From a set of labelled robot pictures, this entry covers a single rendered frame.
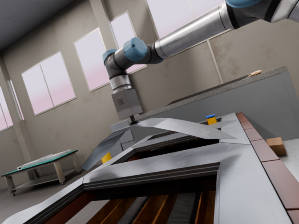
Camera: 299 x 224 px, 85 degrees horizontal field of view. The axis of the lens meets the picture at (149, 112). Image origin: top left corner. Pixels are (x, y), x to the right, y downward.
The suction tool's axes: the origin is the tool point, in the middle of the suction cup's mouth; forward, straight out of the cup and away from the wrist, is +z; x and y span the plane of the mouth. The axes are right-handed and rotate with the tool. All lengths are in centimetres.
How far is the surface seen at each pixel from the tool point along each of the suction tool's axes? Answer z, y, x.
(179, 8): -218, -352, -1
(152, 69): -110, -340, -110
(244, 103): 12, -82, 44
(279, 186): 17.6, 19.9, 38.4
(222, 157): 15.8, 5.4, 28.5
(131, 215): 45, -11, -27
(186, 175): 17.7, 10.1, 17.7
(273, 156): 17.6, 6.3, 40.5
